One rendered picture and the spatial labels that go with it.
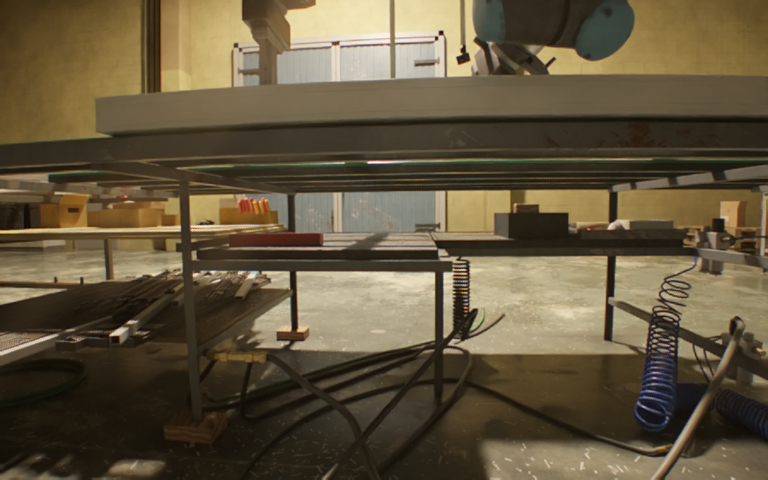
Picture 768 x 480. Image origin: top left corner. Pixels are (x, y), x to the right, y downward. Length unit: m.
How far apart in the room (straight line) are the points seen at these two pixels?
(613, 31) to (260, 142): 0.61
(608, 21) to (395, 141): 0.37
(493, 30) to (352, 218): 6.76
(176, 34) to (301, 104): 8.18
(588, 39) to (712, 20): 9.06
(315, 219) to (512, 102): 6.83
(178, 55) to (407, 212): 5.25
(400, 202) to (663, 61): 5.48
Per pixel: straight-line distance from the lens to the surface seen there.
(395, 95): 0.73
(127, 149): 0.93
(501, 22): 0.63
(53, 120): 10.84
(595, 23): 0.68
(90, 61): 10.46
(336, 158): 0.99
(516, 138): 0.74
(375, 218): 7.23
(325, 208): 7.38
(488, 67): 0.82
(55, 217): 2.49
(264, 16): 0.79
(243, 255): 1.20
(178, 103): 0.87
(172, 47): 8.85
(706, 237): 1.77
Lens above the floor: 0.69
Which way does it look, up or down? 4 degrees down
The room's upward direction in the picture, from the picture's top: 1 degrees counter-clockwise
